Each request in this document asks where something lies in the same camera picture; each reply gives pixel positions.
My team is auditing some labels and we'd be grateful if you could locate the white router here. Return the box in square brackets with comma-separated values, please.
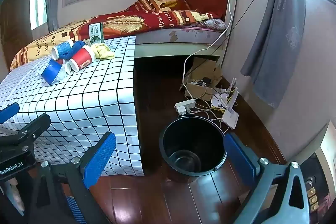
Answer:
[220, 77, 240, 130]

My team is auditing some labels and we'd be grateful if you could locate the grey floral mattress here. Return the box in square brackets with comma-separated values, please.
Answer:
[136, 26, 227, 45]

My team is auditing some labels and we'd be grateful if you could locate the yellow cloth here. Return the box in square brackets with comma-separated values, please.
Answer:
[91, 43, 116, 60]

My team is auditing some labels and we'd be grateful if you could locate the grey hanging curtain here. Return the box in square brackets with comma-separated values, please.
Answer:
[240, 0, 307, 109]

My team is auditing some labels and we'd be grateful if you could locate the table with grid cloth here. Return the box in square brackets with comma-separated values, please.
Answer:
[0, 35, 146, 177]

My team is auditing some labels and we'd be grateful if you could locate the cream bed frame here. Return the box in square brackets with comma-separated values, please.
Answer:
[134, 38, 227, 67]

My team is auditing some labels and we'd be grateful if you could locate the white power strip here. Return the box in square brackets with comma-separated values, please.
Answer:
[175, 99, 196, 116]

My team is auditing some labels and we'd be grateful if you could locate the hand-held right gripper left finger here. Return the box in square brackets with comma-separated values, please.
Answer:
[29, 132, 116, 224]

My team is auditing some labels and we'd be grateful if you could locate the floral pillow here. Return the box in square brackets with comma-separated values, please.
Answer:
[206, 18, 227, 30]

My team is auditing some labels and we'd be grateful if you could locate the red paper cup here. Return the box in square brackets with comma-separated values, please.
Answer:
[69, 45, 96, 73]

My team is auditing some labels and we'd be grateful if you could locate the dark blue cloth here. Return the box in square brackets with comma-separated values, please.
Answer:
[62, 40, 90, 59]

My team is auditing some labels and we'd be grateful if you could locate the blue paper cup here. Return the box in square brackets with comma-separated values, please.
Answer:
[51, 39, 75, 60]
[41, 59, 65, 86]

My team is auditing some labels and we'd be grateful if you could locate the white milk carton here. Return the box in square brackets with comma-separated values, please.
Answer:
[89, 22, 105, 43]

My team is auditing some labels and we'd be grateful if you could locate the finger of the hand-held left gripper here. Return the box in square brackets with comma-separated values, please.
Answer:
[0, 103, 20, 124]
[0, 113, 51, 151]

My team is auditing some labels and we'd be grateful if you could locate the black plastic bin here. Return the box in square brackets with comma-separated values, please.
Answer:
[159, 116, 227, 182]

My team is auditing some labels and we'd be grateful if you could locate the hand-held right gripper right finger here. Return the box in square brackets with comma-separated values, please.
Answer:
[224, 132, 315, 224]

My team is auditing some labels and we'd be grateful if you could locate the bed with red blanket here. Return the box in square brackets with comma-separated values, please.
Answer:
[9, 0, 226, 72]

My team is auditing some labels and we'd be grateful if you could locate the white cable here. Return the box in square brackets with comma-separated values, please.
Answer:
[182, 0, 233, 98]

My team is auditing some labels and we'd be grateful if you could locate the black cable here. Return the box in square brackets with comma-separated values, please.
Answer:
[205, 0, 273, 83]

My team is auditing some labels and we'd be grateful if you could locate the person's left hand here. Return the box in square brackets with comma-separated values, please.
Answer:
[5, 177, 25, 212]

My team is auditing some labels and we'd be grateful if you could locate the cardboard box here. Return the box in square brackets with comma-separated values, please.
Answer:
[180, 57, 223, 101]

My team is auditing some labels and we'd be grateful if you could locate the clear plastic wrap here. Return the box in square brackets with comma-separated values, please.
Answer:
[56, 59, 74, 81]

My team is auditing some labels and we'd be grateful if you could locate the blue striped cloth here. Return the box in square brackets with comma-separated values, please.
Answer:
[66, 196, 88, 224]

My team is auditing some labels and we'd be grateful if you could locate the small window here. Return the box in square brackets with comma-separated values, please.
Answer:
[28, 0, 48, 31]

